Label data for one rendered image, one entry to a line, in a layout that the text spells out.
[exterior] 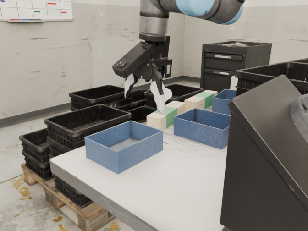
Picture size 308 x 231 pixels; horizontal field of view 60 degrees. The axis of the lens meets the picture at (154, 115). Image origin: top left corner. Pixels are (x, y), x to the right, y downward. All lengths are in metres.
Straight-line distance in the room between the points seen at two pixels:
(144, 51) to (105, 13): 3.29
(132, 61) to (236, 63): 1.95
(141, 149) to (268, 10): 3.99
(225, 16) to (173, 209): 0.47
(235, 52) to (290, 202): 2.14
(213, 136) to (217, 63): 1.77
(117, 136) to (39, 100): 2.63
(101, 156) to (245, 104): 0.48
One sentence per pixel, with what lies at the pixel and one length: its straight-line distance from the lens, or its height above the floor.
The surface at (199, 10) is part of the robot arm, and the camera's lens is 0.60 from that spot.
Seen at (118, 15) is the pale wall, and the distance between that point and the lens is 4.11.
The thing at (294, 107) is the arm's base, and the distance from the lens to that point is 0.58.
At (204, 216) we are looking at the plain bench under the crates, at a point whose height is 0.70.
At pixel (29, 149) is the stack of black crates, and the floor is 0.31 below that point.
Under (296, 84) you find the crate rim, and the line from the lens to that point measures 0.94.
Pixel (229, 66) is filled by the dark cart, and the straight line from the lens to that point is 2.59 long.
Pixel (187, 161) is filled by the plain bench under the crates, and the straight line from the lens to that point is 0.83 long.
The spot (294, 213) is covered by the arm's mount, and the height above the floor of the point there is 0.83.
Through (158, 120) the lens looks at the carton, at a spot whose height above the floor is 0.75.
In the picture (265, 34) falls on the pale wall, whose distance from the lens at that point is 4.61.
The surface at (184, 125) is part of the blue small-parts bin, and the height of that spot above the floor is 0.75.
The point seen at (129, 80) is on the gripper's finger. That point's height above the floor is 0.94.
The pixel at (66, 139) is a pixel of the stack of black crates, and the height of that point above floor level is 0.53.
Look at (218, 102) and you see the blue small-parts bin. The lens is 1.27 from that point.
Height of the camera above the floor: 1.10
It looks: 19 degrees down
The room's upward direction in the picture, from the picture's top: straight up
